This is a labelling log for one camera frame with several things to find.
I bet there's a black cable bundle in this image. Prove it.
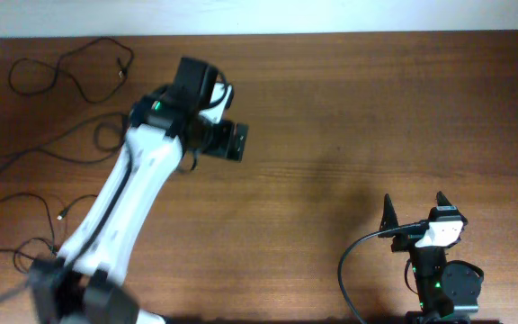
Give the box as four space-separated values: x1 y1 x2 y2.
0 192 98 275

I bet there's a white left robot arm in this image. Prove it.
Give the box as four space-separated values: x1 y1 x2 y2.
29 57 248 324

